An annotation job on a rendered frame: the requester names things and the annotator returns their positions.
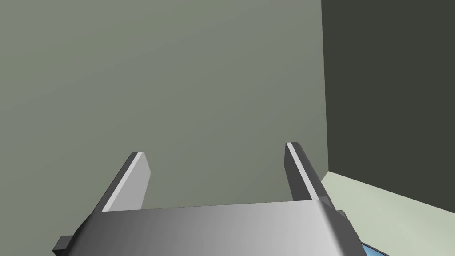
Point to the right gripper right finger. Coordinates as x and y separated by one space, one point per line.
303 177

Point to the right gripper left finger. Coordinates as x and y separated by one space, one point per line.
129 186

